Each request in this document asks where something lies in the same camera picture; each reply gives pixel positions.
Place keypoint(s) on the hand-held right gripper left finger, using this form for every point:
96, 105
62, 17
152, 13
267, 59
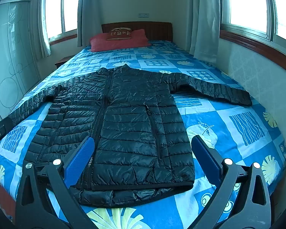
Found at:
79, 158

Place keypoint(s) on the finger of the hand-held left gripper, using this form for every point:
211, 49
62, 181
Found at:
1, 131

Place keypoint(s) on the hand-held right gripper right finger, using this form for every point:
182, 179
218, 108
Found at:
206, 158

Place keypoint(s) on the black puffer jacket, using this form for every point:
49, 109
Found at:
128, 124

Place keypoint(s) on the blue patterned bed sheet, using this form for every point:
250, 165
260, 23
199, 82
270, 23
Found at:
228, 114

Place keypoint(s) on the glass door wardrobe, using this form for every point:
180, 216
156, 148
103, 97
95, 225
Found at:
12, 52

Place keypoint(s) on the wooden nightstand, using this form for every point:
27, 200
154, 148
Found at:
60, 62

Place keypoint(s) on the wooden window sill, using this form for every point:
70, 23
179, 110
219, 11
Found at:
62, 39
252, 45

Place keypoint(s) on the grey window curtain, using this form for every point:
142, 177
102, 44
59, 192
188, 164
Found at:
44, 28
203, 21
89, 12

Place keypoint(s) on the red pillow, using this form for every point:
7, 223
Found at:
101, 44

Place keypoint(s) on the brown printed cushion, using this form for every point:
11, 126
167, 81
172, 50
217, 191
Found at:
119, 33

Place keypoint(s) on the white framed window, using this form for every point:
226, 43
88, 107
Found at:
252, 4
62, 9

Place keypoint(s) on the wooden bed headboard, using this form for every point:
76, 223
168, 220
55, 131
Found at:
157, 29

